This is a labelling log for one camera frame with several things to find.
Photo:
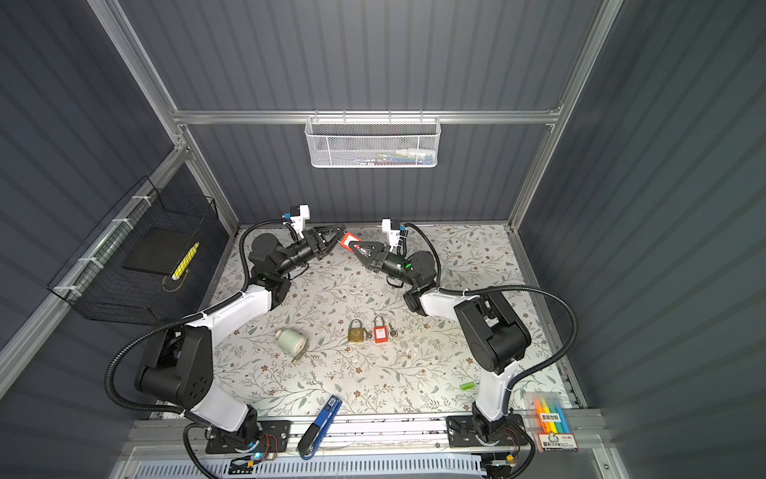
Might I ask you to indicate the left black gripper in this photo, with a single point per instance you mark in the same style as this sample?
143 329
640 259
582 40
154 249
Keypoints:
313 237

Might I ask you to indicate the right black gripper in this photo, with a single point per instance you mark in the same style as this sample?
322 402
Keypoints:
381 259

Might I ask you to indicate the red padlock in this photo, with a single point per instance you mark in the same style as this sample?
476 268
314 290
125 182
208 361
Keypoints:
380 330
349 242

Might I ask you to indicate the brass padlock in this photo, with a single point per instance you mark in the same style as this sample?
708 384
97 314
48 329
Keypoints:
356 331

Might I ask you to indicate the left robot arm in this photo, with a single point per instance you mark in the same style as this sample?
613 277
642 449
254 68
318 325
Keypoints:
177 363

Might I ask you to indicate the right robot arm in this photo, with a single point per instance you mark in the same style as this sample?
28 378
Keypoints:
496 335

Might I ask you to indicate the black pad in basket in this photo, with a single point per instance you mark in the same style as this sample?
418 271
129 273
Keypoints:
158 252

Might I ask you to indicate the blue black utility knife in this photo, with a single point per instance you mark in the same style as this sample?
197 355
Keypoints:
314 434

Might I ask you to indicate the coloured marker pack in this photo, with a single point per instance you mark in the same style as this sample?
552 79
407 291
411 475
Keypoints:
556 434

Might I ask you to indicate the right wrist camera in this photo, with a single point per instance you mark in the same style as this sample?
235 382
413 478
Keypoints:
392 228

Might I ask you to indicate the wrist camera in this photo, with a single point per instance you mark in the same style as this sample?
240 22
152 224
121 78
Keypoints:
392 228
296 217

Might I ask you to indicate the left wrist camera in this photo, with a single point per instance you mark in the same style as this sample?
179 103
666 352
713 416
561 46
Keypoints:
296 217

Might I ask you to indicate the white wire mesh basket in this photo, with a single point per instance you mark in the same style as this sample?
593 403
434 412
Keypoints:
389 144

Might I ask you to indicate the black wire basket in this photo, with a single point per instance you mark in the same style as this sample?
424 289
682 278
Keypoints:
95 284

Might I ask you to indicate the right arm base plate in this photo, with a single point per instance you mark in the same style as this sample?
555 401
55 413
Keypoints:
465 431

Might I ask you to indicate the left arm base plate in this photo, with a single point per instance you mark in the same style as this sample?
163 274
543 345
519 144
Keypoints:
268 436

